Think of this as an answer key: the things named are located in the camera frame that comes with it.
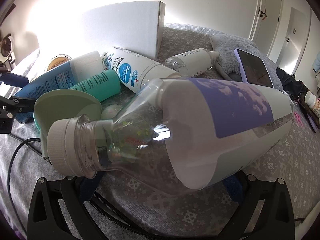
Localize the pale green round lid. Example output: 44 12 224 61
33 88 103 161

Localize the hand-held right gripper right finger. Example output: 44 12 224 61
217 171 295 240

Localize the dark cloth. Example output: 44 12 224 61
276 67 309 99

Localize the white cardboard box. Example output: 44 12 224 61
75 1 166 60

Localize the black cable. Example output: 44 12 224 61
85 194 253 234
7 137 48 233

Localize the round yellow tin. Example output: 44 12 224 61
46 54 72 73

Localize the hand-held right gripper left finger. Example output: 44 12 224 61
27 174 110 240

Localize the white pill bottle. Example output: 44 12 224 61
304 91 320 117

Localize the blue tube with white cap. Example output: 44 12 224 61
12 51 103 123

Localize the grey plush pillow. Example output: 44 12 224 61
209 34 284 92

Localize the white spray can blue label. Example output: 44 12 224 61
101 46 182 94

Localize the white round desk fan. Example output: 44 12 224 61
0 34 15 57

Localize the white door round sticker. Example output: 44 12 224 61
267 7 312 78

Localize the clear bottle with purple label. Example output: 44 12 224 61
47 77 295 196

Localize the white speckled ball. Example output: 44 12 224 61
101 104 123 120

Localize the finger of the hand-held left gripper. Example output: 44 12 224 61
0 95 35 134
0 72 30 88

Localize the teal green bottle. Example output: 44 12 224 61
67 69 122 103

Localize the small clear bottle white label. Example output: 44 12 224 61
164 48 220 78

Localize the phone in lilac case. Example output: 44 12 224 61
234 48 275 89

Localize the white door dark handle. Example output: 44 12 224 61
250 0 284 45

